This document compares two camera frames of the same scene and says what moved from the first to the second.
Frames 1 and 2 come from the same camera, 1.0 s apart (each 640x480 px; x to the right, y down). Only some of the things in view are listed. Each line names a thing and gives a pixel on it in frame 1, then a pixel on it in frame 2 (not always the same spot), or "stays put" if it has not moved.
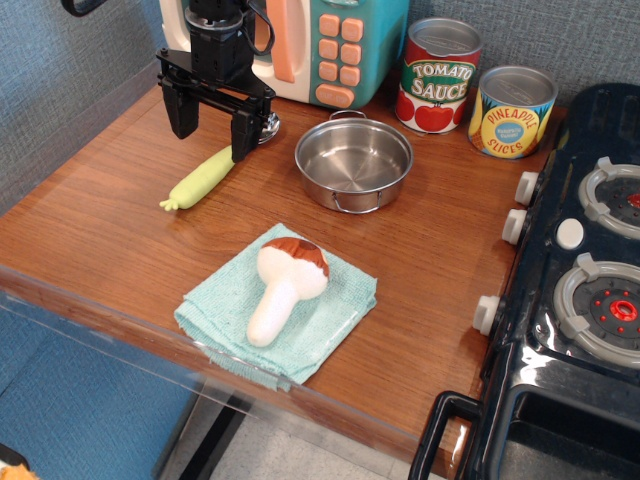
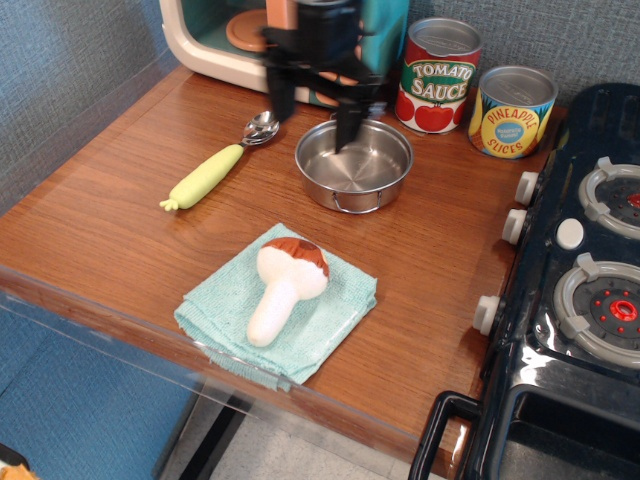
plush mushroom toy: [292, 269] stays put
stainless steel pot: [353, 164] stays put
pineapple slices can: [513, 109] stays put
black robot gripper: [218, 74] to [327, 51]
